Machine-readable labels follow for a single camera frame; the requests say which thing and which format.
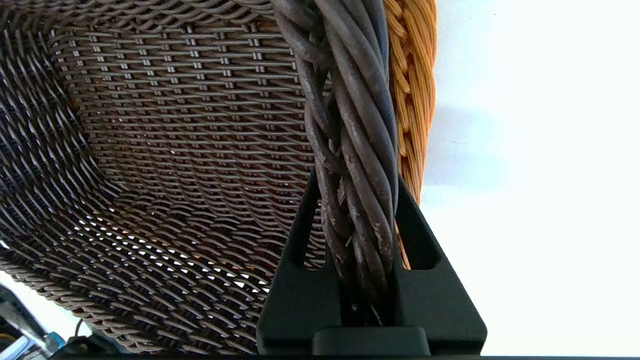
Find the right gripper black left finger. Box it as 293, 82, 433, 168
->
255, 170, 347, 356

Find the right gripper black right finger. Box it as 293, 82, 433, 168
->
390, 175, 488, 356

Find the dark brown woven basket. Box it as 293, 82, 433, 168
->
0, 0, 401, 357

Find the orange woven basket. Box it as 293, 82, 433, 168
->
382, 0, 439, 271

